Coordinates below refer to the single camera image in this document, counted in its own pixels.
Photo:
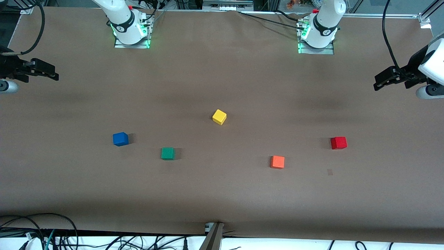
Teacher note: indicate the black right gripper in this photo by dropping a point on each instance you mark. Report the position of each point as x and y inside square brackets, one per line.
[9, 66]

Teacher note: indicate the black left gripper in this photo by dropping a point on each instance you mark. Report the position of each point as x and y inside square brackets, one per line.
[412, 67]

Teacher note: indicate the red wooden cube block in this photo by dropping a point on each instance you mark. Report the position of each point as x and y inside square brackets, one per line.
[339, 143]

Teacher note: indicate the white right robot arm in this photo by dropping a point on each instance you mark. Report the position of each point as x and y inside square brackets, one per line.
[125, 24]

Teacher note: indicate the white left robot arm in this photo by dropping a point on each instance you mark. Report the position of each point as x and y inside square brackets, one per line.
[324, 24]

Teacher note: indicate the blue wooden cube block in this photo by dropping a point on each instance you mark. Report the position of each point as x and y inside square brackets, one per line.
[120, 139]

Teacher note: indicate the orange wooden cube block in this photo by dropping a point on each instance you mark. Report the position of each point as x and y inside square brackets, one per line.
[277, 162]

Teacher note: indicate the green wooden cube block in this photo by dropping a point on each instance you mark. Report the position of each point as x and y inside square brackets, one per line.
[168, 153]

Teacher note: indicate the yellow wooden cube block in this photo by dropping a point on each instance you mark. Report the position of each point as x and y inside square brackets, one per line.
[219, 117]

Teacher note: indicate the white power strip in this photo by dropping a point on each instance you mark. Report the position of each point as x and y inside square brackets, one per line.
[227, 5]

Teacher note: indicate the brown table cover sheet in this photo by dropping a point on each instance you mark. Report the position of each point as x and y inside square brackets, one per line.
[222, 194]

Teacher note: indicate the small aluminium corner bracket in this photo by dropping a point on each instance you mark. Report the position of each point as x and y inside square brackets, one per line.
[27, 10]

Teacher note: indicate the aluminium frame rail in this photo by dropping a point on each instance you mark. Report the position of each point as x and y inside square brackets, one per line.
[381, 15]

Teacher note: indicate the aluminium frame corner profile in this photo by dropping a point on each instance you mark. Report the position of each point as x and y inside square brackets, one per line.
[425, 19]

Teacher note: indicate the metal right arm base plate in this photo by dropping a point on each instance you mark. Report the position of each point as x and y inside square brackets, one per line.
[138, 46]

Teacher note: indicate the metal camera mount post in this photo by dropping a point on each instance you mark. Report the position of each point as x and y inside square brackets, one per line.
[213, 239]

